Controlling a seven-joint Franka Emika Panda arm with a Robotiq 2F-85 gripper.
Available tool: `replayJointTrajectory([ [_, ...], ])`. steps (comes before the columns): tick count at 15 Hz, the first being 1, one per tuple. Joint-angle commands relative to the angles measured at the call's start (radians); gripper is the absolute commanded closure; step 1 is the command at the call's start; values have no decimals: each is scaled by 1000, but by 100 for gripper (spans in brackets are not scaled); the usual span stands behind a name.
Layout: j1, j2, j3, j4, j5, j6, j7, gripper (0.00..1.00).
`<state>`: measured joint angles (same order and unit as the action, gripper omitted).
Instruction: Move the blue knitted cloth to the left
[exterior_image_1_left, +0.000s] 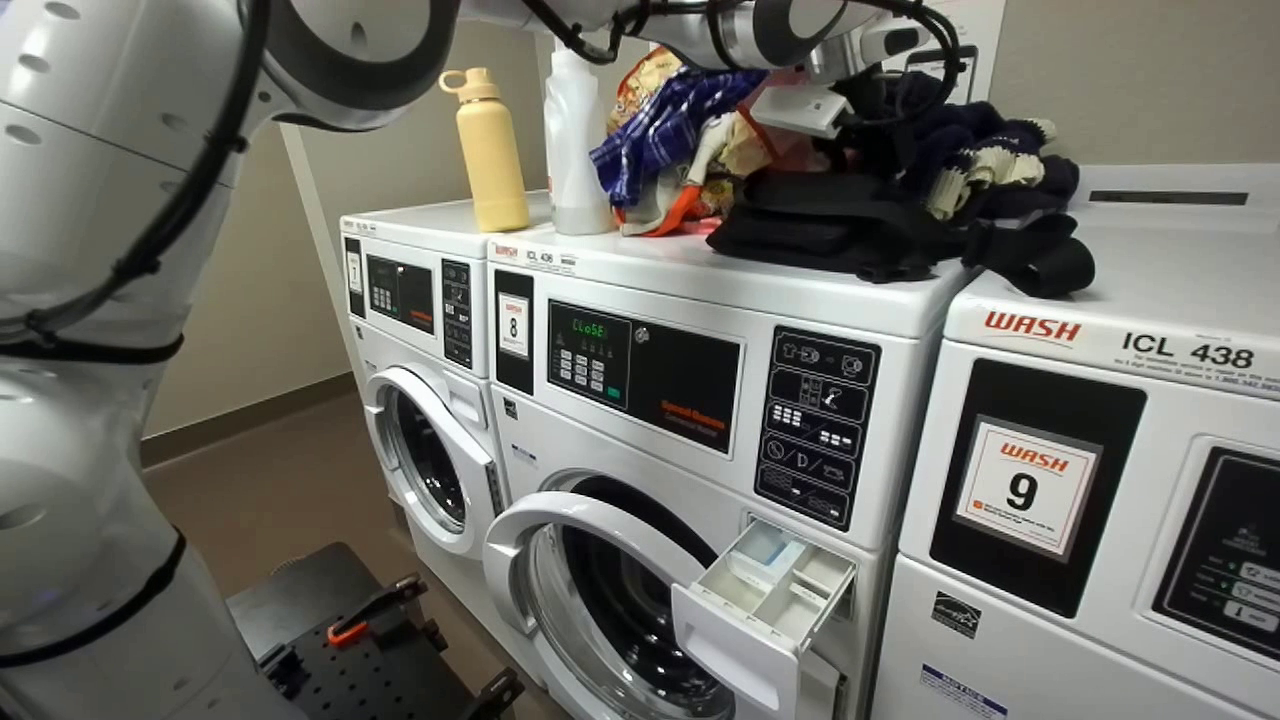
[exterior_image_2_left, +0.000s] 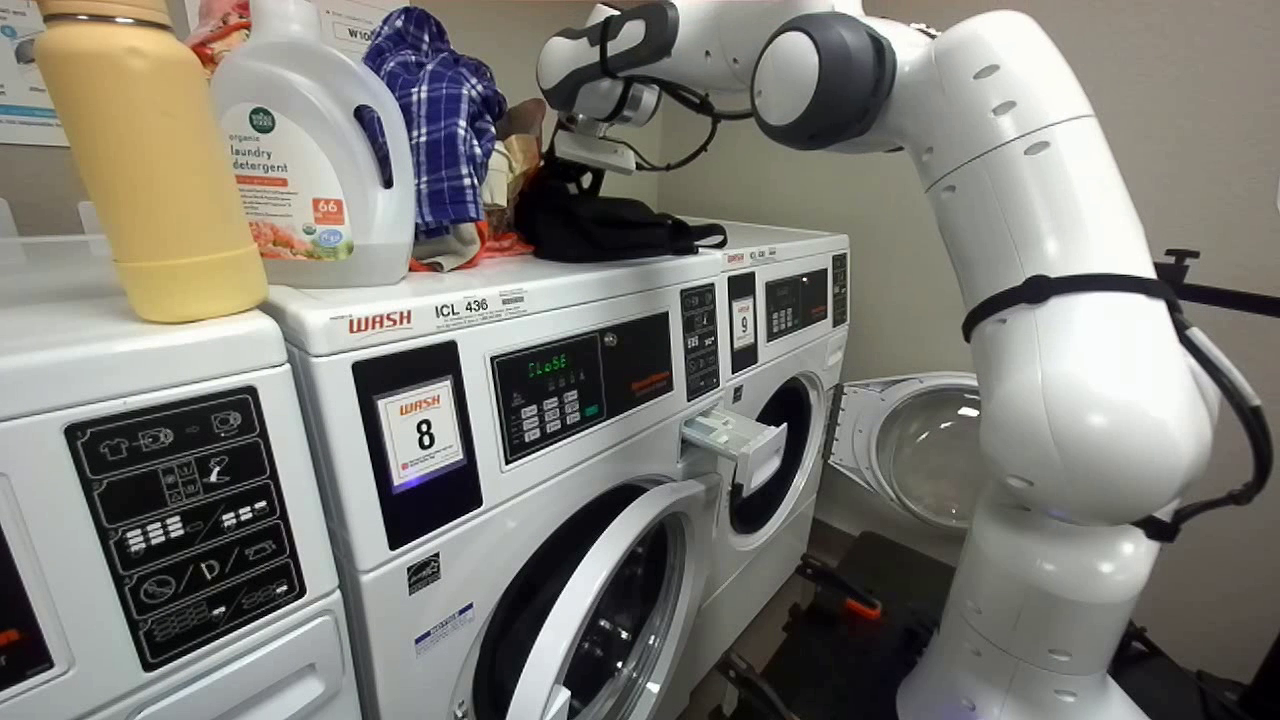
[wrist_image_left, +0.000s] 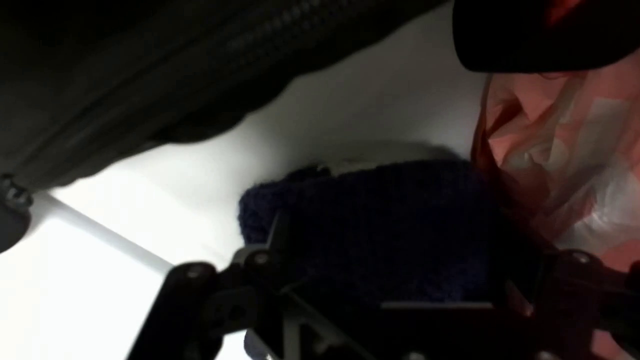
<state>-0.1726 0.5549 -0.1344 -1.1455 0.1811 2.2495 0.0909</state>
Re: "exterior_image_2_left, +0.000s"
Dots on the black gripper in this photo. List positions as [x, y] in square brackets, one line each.
[577, 170]

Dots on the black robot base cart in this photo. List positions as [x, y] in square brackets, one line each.
[854, 642]

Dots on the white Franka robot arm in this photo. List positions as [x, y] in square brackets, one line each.
[1065, 403]

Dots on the orange cloth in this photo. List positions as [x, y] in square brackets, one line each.
[499, 244]

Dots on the blue plaid cloth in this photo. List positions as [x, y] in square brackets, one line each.
[444, 120]

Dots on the white washer numbered eight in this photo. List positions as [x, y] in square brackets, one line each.
[533, 403]

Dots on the white laundry detergent jug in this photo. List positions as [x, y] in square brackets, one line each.
[314, 163]

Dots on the white washer with open drawer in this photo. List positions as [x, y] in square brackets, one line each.
[787, 332]

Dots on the white detergent drawer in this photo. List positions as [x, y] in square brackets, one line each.
[737, 447]

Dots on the red white package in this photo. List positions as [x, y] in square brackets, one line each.
[220, 28]

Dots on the yellow bottle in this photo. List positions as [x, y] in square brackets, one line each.
[153, 174]

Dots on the round washer door black rim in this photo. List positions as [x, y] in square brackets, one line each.
[587, 601]

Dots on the white washer door glass bowl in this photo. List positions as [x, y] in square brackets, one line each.
[923, 447]

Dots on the white washer with symbol panel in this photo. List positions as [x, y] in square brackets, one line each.
[162, 533]

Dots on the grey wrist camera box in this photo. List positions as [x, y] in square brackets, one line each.
[596, 144]

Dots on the wall poster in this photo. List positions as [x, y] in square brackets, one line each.
[23, 65]

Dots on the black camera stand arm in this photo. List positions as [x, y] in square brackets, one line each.
[1223, 296]

